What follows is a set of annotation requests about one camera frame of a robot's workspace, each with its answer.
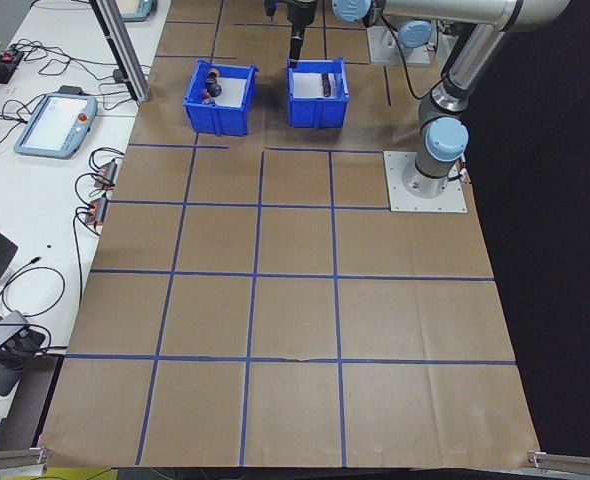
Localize blue plastic battery bin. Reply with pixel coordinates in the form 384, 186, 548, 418
285, 55, 351, 130

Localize blue plastic push-button bin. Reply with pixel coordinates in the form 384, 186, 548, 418
182, 58, 261, 139

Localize black box red button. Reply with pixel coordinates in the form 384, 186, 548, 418
0, 48, 26, 85

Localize white foam pad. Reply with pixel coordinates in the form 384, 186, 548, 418
292, 72, 337, 100

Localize small mixed parts in bin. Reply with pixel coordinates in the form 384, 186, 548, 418
209, 74, 253, 109

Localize grey docking hub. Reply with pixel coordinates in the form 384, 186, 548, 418
0, 309, 31, 351

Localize white square base plate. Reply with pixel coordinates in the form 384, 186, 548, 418
383, 149, 469, 215
366, 27, 444, 66

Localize aluminium profile post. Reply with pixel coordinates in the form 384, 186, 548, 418
89, 0, 154, 104

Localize orange grey cable adapter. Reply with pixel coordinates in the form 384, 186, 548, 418
93, 158, 122, 189
85, 197, 111, 234

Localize black frame cover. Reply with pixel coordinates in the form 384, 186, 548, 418
454, 0, 590, 459

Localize aluminium rail bracket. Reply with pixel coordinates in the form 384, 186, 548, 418
0, 446, 51, 474
526, 449, 590, 480

